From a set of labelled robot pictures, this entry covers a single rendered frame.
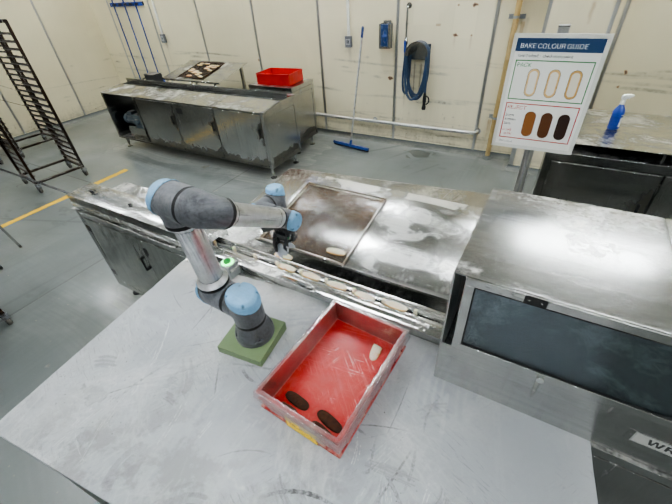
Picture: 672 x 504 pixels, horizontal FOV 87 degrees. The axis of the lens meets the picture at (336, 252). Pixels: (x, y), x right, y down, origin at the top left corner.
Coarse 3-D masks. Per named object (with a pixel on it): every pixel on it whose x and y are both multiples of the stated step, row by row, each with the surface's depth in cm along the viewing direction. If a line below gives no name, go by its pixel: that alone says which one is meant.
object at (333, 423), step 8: (288, 392) 122; (288, 400) 120; (296, 400) 120; (304, 400) 119; (304, 408) 117; (320, 416) 115; (328, 416) 114; (320, 424) 113; (328, 424) 113; (336, 424) 112; (328, 432) 111; (336, 432) 111
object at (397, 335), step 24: (336, 312) 144; (360, 312) 137; (312, 336) 133; (384, 336) 136; (408, 336) 130; (288, 360) 123; (264, 384) 115; (288, 408) 108; (360, 408) 107; (312, 432) 103
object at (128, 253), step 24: (144, 192) 252; (96, 216) 229; (96, 240) 253; (120, 240) 232; (144, 240) 213; (120, 264) 256; (144, 264) 229; (168, 264) 215; (144, 288) 260; (600, 456) 107; (624, 456) 102; (600, 480) 113; (624, 480) 108; (648, 480) 103
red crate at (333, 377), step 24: (336, 336) 141; (360, 336) 140; (312, 360) 133; (336, 360) 132; (360, 360) 131; (384, 360) 131; (288, 384) 125; (312, 384) 125; (336, 384) 124; (360, 384) 124; (264, 408) 118; (312, 408) 118; (336, 408) 117; (336, 456) 105
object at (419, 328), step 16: (80, 208) 235; (128, 224) 212; (224, 256) 180; (240, 256) 179; (256, 272) 170; (272, 272) 168; (304, 288) 158; (320, 288) 157; (352, 304) 149; (368, 304) 148; (400, 320) 140; (416, 320) 140; (416, 336) 139; (432, 336) 134
